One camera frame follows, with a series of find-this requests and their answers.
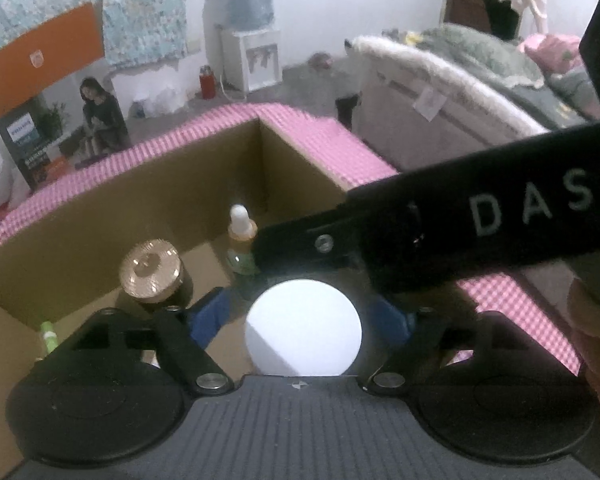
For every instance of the white supplement bottle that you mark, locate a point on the white supplement bottle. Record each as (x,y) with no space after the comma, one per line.
(302,327)

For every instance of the red checkered tablecloth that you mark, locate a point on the red checkered tablecloth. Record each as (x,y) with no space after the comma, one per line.
(320,135)

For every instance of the green tube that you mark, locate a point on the green tube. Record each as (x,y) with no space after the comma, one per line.
(48,337)

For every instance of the pink pillow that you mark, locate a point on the pink pillow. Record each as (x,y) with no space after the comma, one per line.
(555,55)

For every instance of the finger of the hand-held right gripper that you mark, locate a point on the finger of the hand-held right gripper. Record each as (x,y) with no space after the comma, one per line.
(300,245)

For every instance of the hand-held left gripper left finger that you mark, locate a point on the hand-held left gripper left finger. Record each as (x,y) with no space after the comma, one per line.
(210,317)

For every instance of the white water dispenser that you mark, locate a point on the white water dispenser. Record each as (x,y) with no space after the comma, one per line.
(240,60)

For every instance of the white wall socket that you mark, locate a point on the white wall socket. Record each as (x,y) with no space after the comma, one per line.
(193,46)

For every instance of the dark jar with gold lid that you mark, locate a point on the dark jar with gold lid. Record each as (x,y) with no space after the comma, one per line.
(150,270)

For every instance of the green blanket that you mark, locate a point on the green blanket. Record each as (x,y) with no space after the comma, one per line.
(480,50)

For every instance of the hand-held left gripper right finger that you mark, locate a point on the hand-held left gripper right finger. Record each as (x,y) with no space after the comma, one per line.
(395,322)

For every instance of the red bottle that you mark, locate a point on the red bottle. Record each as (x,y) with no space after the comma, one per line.
(207,82)

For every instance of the brown cardboard box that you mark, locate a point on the brown cardboard box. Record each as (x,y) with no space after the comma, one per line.
(80,220)

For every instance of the teal floral cloth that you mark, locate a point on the teal floral cloth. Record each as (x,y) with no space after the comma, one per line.
(140,10)

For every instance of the green dropper bottle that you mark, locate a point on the green dropper bottle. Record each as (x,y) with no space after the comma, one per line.
(240,240)

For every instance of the orange printed product box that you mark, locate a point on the orange printed product box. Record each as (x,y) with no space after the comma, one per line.
(40,60)

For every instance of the small yellow object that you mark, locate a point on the small yellow object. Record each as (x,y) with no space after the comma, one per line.
(411,37)

